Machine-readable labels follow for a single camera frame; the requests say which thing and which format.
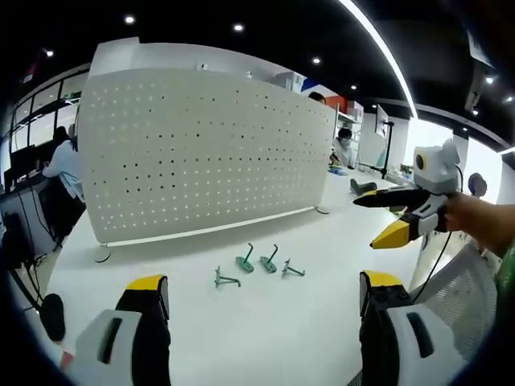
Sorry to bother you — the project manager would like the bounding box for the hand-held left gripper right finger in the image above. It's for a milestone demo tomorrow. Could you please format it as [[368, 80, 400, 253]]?
[[359, 269, 468, 386]]

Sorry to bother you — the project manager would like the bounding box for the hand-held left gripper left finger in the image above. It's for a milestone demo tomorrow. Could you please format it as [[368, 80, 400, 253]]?
[[74, 274, 172, 386]]

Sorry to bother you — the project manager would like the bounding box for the green hook assembly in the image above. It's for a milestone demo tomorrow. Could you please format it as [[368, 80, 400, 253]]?
[[235, 242, 257, 275], [213, 265, 242, 290], [259, 244, 280, 275], [281, 257, 307, 279]]

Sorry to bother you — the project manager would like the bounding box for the white perforated mounting plate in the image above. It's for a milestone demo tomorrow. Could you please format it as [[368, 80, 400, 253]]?
[[77, 66, 337, 264]]

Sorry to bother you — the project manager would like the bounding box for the person's right hand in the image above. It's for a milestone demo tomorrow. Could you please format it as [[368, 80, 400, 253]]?
[[441, 191, 490, 235]]

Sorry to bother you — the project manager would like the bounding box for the black rounded object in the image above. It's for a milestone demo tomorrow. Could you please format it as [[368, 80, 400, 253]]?
[[348, 178, 378, 198]]

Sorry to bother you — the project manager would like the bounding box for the round dark fan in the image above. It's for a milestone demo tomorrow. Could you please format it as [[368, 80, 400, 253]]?
[[468, 172, 488, 198]]

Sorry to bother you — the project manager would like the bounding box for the white mesh chair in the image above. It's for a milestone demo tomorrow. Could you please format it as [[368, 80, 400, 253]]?
[[408, 242, 501, 365]]

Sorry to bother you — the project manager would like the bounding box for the person's green clothing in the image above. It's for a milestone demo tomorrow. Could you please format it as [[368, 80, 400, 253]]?
[[495, 236, 515, 310]]

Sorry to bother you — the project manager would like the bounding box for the hanging ceiling sign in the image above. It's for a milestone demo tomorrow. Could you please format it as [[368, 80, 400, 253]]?
[[465, 27, 496, 70]]

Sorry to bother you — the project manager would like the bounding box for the long ceiling light strip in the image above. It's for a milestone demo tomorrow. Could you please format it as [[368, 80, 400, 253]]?
[[336, 0, 419, 120]]

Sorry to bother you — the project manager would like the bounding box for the black computer monitor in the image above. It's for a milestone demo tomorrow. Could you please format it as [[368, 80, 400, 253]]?
[[8, 145, 46, 183]]

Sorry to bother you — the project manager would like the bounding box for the black camera stand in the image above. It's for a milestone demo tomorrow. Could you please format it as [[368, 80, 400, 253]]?
[[356, 119, 394, 181]]

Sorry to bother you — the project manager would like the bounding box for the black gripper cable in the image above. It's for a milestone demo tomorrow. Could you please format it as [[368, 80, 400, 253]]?
[[411, 230, 455, 303]]

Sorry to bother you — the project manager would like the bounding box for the white partition wall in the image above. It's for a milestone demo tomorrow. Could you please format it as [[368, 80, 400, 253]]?
[[87, 36, 278, 81]]

